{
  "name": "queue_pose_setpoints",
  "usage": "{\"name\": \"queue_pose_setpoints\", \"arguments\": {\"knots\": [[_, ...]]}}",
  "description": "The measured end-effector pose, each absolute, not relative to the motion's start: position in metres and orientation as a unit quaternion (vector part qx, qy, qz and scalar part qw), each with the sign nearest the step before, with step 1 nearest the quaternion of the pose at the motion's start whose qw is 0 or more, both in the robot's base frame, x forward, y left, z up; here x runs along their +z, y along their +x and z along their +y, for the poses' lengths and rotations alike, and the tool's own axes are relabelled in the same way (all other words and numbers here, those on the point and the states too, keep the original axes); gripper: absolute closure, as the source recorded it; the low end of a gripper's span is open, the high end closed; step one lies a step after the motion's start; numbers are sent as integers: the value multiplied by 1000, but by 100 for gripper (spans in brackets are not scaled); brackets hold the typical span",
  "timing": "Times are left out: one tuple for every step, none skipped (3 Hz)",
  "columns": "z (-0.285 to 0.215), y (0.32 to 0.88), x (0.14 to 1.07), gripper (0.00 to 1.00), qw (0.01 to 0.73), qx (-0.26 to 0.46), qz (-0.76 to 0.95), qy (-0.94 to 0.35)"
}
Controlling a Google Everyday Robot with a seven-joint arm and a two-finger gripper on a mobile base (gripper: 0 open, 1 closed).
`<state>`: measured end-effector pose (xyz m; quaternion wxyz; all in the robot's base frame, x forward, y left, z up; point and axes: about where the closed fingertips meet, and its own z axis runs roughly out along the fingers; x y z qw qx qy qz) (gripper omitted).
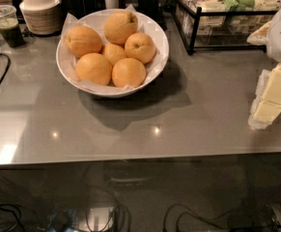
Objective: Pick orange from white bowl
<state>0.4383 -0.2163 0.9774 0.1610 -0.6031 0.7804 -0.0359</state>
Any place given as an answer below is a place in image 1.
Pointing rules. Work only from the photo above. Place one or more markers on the white ceramic bowl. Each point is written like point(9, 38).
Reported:
point(114, 92)

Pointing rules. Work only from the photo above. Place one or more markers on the stack of paper bowls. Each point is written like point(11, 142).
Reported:
point(42, 17)

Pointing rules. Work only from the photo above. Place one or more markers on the black wire rack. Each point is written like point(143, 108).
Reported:
point(201, 30)

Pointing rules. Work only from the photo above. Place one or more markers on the white paper bowl liner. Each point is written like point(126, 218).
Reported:
point(70, 65)

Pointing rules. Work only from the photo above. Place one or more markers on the plastic cup green drink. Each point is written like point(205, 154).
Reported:
point(9, 26)

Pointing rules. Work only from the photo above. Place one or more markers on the green packet in rack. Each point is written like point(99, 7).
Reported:
point(239, 5)

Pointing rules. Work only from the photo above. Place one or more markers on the small centre orange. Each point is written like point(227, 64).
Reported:
point(113, 53)

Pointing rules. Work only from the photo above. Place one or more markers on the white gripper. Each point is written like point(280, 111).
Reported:
point(266, 106)

